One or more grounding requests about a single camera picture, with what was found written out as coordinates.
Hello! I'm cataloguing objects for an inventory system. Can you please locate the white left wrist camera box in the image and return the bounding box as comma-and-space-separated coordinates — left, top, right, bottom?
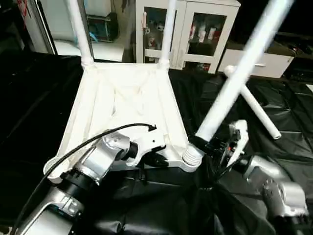
124, 128, 167, 167

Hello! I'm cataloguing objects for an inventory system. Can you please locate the white plastic table top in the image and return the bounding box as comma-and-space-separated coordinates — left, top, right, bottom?
43, 61, 204, 185

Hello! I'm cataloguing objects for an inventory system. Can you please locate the white plastic table leg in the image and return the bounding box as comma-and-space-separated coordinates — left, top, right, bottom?
156, 0, 178, 71
66, 0, 95, 70
223, 65, 283, 141
181, 0, 296, 170

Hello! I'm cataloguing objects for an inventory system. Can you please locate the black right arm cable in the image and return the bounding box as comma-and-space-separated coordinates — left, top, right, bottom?
202, 146, 246, 190

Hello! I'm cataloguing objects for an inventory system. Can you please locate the white drawer unit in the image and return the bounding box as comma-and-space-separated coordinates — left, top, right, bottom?
217, 47, 296, 79

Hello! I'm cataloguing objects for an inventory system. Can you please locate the black work mat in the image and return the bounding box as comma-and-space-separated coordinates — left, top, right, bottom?
0, 51, 313, 235

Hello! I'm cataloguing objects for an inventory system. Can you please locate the white glass door cabinet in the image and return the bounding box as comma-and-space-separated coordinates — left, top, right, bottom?
134, 0, 242, 74

